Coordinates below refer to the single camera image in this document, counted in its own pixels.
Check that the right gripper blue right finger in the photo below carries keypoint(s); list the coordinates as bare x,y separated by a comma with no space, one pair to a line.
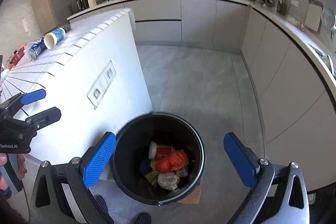
242,158

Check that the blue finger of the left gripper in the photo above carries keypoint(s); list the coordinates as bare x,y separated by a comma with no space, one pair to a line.
32,97
44,118

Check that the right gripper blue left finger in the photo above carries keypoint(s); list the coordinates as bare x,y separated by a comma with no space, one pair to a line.
94,161

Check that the blue pepsi can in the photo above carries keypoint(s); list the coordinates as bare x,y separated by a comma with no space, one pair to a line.
34,49

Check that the yellow rubber glove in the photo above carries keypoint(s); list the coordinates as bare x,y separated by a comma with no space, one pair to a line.
152,176

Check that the blue white paper cup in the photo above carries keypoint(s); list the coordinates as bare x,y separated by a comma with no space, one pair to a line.
54,37

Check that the red plastic bag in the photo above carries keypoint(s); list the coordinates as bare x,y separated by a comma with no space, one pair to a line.
175,161

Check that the red paper cup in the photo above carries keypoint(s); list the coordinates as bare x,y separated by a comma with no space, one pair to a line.
157,151

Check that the white tissue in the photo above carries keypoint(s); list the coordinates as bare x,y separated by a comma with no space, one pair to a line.
168,181

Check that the black trash bucket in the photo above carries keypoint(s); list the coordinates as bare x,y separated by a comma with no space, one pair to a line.
159,159

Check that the white kitchen island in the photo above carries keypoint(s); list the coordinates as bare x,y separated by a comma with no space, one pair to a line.
94,77

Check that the person left hand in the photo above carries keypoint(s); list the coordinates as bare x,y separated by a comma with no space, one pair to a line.
13,169

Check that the red tool on counter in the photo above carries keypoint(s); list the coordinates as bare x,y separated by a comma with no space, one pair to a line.
16,57

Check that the brown wooden board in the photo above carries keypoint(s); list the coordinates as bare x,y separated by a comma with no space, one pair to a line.
194,197

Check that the beige refrigerator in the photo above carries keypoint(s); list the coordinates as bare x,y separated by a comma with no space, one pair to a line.
51,13

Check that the black microwave oven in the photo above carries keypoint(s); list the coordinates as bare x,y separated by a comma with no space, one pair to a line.
79,5

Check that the cream thermos jug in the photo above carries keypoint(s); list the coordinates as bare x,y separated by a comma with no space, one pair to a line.
92,3

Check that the knife block holder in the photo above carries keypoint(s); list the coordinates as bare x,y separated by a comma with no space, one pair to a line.
283,7

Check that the round metal strainer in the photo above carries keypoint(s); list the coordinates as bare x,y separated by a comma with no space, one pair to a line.
328,19

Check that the white cutting board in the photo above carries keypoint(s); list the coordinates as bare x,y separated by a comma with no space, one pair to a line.
313,15

